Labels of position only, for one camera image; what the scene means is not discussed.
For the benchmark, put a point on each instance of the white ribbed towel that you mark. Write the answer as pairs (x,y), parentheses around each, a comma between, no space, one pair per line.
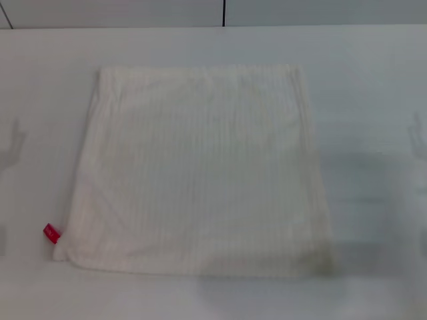
(207,166)

